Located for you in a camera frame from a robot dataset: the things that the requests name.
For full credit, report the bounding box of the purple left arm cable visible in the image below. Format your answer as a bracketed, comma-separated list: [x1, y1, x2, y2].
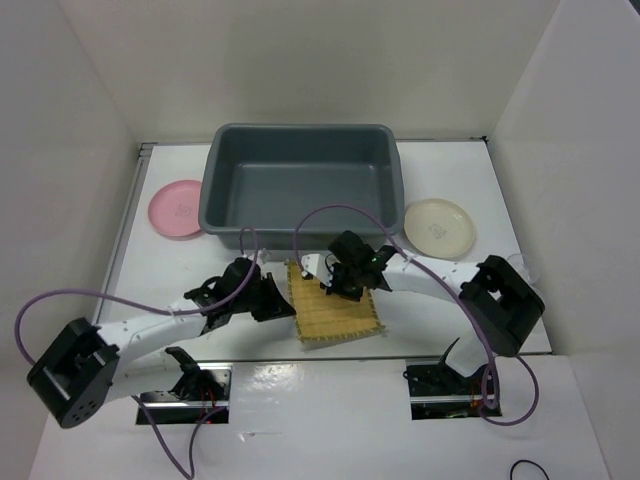
[14, 227, 264, 480]

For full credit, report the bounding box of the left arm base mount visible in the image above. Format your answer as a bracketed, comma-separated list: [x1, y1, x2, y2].
[140, 362, 232, 425]

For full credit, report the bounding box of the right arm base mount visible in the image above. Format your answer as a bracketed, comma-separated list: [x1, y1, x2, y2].
[402, 360, 486, 420]

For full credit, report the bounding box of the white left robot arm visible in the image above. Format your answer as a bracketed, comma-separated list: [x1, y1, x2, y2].
[26, 257, 295, 429]

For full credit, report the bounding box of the grey plastic bin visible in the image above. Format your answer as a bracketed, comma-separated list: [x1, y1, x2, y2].
[199, 124, 405, 250]

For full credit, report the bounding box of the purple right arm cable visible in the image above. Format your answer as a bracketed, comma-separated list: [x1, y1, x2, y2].
[293, 203, 541, 426]

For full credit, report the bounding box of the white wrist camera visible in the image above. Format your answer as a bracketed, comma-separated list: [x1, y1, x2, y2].
[244, 248, 272, 269]
[301, 253, 333, 288]

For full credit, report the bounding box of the clear plastic cup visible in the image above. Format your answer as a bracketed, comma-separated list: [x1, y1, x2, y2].
[507, 253, 535, 284]
[528, 272, 542, 297]

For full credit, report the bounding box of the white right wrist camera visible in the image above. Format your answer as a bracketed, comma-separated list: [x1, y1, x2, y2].
[301, 253, 333, 288]

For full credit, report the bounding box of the black cable loop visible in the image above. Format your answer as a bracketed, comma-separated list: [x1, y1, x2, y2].
[509, 459, 551, 480]

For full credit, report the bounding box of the cream plate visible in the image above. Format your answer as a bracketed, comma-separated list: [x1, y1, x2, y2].
[404, 198, 476, 259]

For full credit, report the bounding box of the woven bamboo mat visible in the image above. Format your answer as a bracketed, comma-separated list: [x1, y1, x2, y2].
[286, 261, 385, 345]

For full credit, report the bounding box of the pink plate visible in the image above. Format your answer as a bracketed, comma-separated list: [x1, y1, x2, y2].
[147, 180, 201, 239]

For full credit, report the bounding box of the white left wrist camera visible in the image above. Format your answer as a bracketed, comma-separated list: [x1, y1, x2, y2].
[244, 248, 272, 269]

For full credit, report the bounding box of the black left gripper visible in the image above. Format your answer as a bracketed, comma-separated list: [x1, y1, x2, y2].
[232, 272, 296, 322]

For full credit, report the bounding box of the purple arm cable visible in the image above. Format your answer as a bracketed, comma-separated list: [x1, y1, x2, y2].
[14, 227, 264, 480]
[293, 203, 541, 426]

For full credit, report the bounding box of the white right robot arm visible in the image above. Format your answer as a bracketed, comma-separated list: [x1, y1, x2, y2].
[324, 231, 545, 393]

